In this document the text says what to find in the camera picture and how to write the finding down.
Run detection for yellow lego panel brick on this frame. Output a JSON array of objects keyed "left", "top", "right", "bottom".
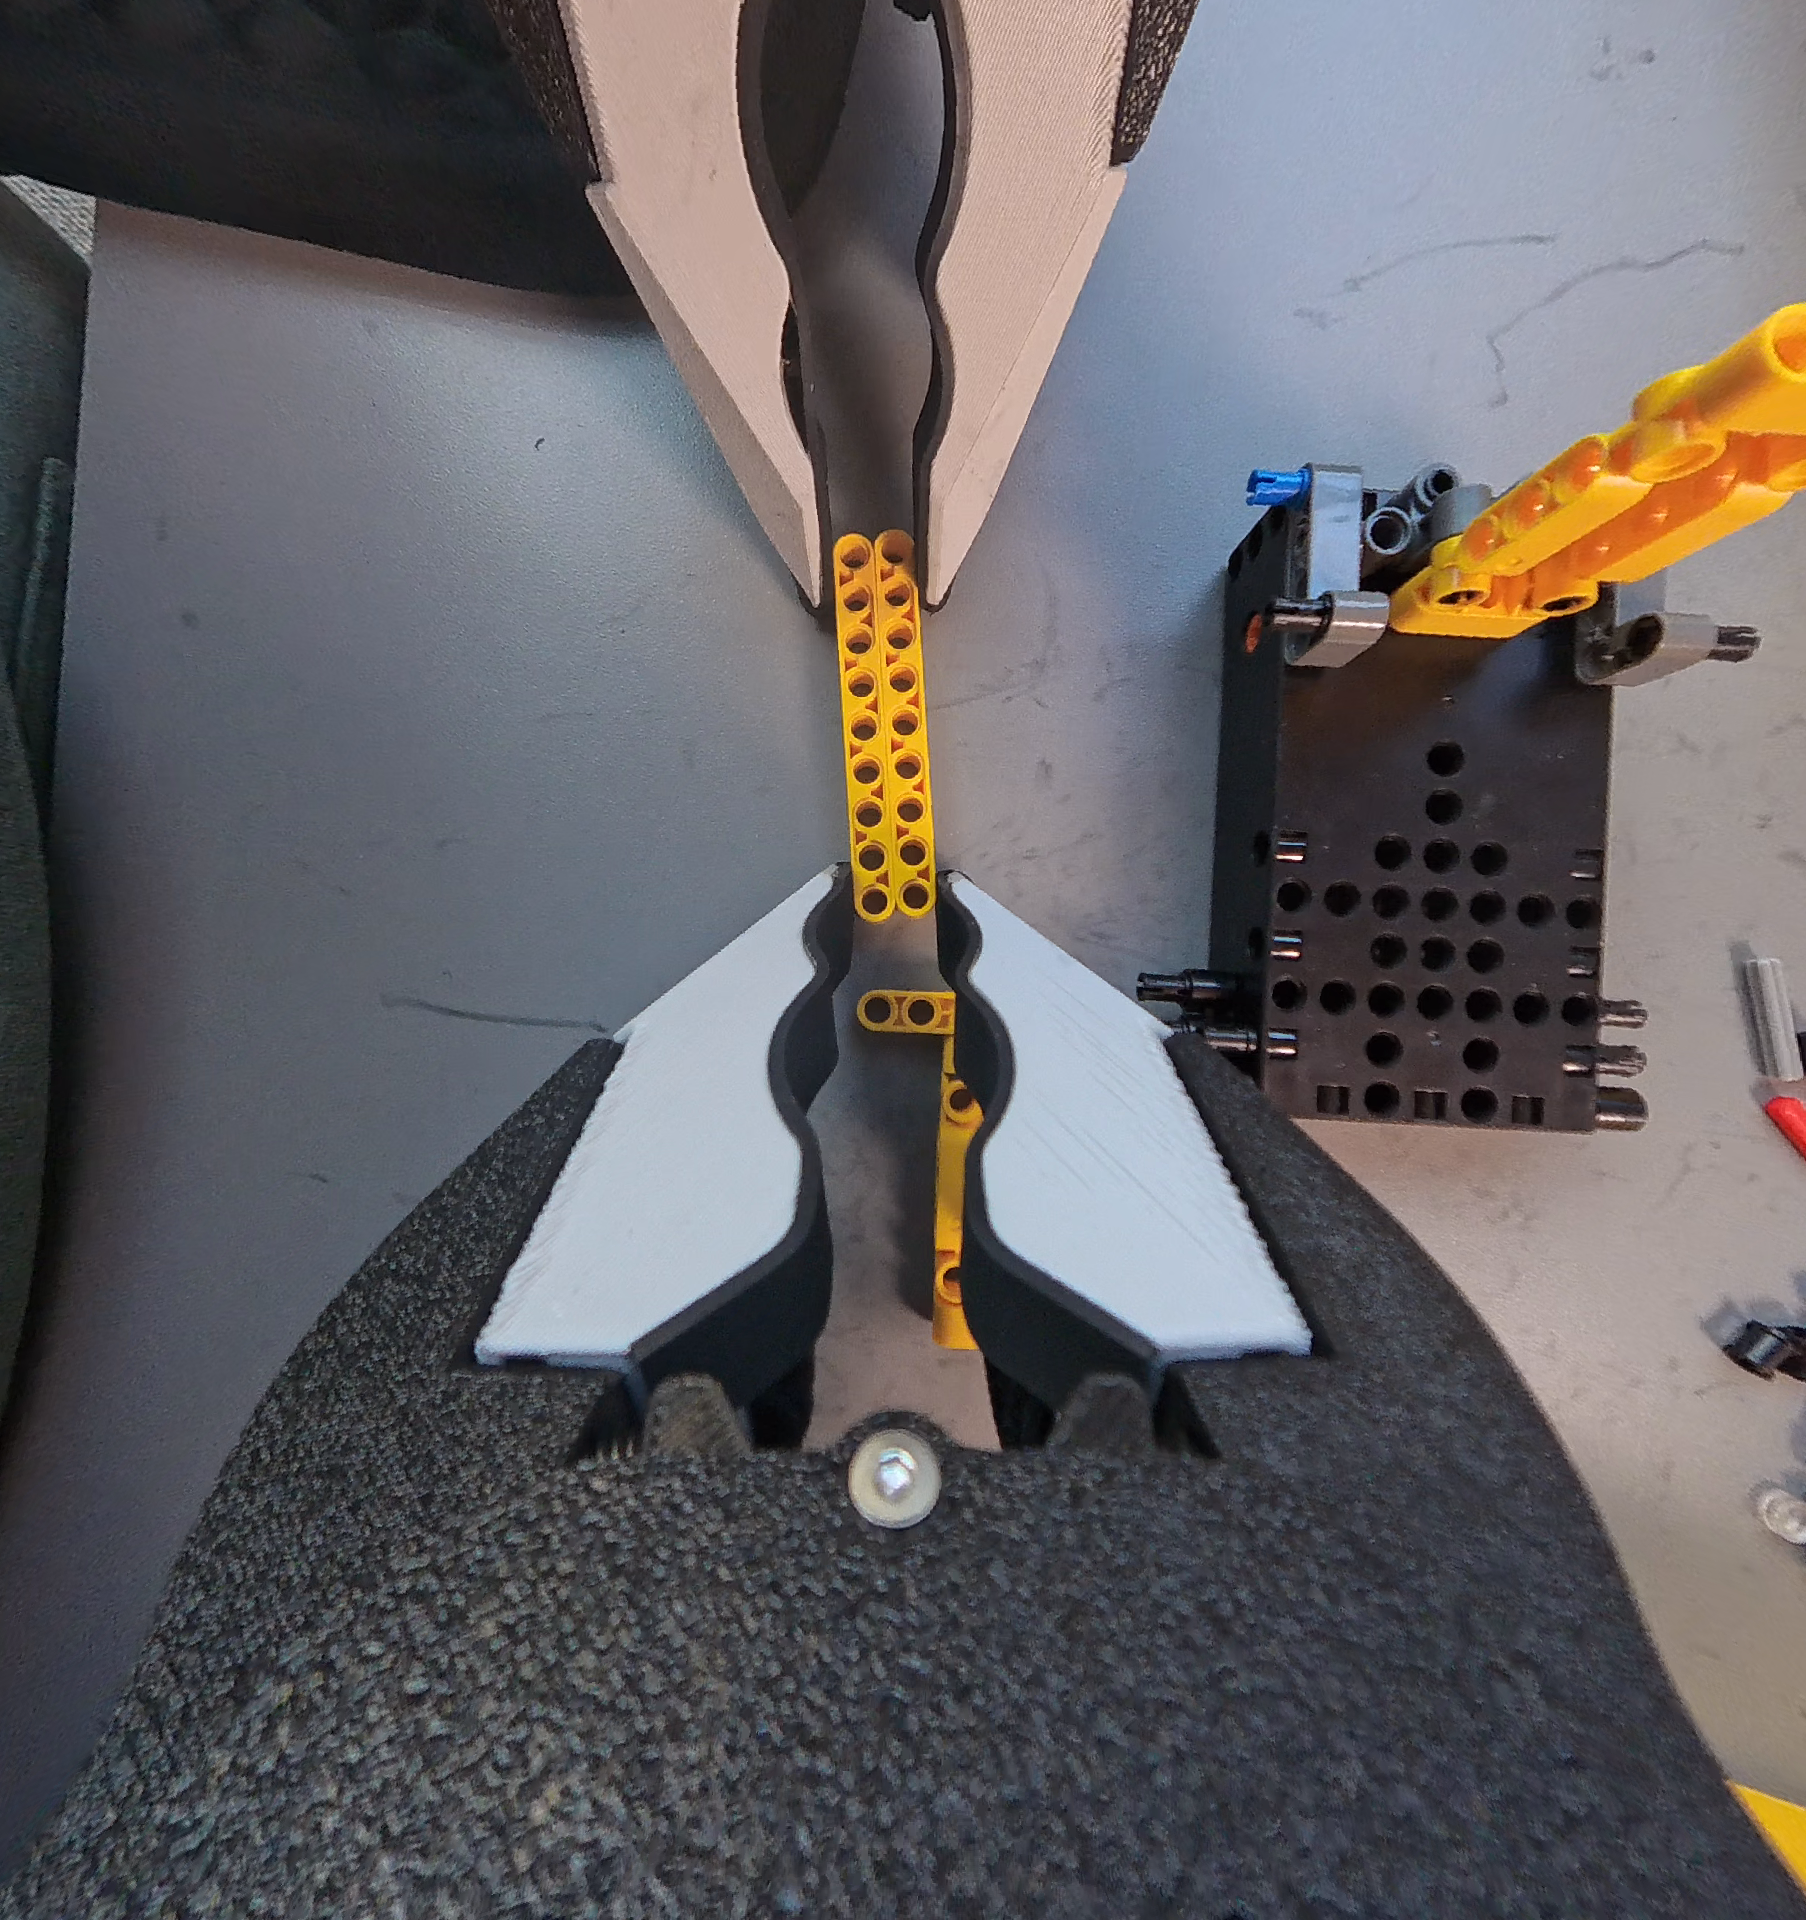
[{"left": 928, "top": 1032, "right": 990, "bottom": 1348}]

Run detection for black lego base assembly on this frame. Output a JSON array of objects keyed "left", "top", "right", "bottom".
[{"left": 1137, "top": 299, "right": 1806, "bottom": 1134}]

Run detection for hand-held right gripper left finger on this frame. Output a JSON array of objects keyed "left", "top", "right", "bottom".
[{"left": 474, "top": 866, "right": 861, "bottom": 1413}]

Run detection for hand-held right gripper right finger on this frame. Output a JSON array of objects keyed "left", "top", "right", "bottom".
[{"left": 936, "top": 873, "right": 1315, "bottom": 1406}]

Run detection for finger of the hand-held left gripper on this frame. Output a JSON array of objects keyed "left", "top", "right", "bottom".
[
  {"left": 568, "top": 0, "right": 863, "bottom": 619},
  {"left": 904, "top": 0, "right": 1148, "bottom": 613}
]

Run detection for person's dark trousers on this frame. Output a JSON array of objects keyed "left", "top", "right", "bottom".
[{"left": 0, "top": 0, "right": 649, "bottom": 293}]

